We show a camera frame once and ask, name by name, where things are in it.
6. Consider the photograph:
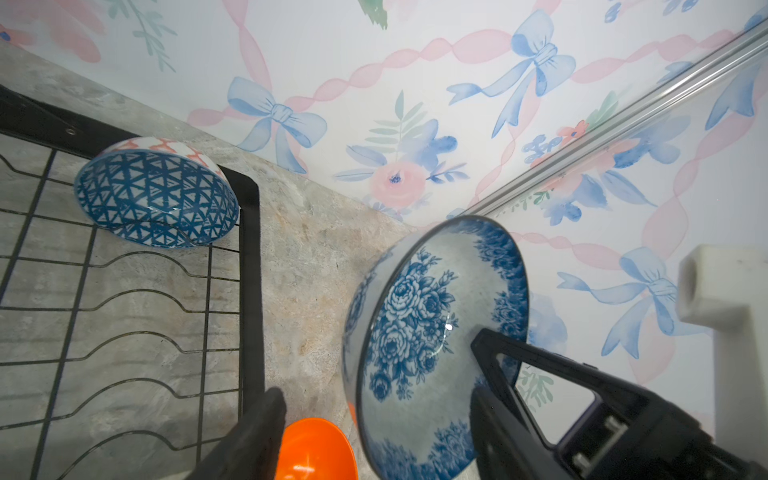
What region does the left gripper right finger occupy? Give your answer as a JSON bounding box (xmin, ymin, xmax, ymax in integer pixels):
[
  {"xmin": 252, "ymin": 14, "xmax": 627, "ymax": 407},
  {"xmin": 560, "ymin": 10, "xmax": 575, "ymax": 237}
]
[{"xmin": 470, "ymin": 329, "xmax": 767, "ymax": 479}]

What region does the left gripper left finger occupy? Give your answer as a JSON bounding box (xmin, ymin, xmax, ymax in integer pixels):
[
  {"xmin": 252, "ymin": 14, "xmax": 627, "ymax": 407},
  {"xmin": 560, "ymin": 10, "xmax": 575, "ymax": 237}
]
[{"xmin": 187, "ymin": 387, "xmax": 287, "ymax": 480}]

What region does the orange plastic bowl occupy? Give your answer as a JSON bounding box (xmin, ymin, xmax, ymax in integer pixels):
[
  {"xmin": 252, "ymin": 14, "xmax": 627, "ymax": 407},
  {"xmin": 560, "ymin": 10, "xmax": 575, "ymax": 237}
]
[{"xmin": 274, "ymin": 418, "xmax": 359, "ymax": 480}]

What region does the black wire dish rack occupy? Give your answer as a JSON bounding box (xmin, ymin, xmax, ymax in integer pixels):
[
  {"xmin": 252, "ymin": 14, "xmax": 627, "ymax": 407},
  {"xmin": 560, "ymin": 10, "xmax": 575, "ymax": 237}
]
[{"xmin": 1, "ymin": 89, "xmax": 264, "ymax": 479}]

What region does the blue floral bowl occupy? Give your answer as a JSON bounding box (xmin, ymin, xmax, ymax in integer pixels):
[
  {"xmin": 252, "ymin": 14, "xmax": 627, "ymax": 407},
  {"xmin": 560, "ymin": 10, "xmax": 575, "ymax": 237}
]
[{"xmin": 342, "ymin": 216, "xmax": 530, "ymax": 479}]

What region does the blue triangle pattern bowl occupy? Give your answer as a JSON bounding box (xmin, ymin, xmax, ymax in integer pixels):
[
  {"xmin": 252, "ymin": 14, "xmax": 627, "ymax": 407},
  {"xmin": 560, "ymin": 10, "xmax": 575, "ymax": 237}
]
[{"xmin": 74, "ymin": 137, "xmax": 240, "ymax": 249}]

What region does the aluminium corner post right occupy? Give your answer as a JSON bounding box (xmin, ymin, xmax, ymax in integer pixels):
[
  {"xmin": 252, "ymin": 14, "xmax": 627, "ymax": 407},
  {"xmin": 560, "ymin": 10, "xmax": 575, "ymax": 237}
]
[{"xmin": 464, "ymin": 21, "xmax": 767, "ymax": 216}]

